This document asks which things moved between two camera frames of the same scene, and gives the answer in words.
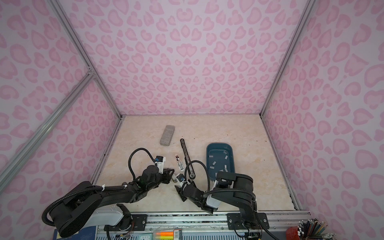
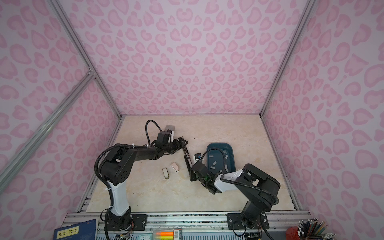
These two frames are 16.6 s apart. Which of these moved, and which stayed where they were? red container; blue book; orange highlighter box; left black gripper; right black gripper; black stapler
Moved: right black gripper; left black gripper
Stayed: blue book; black stapler; orange highlighter box; red container
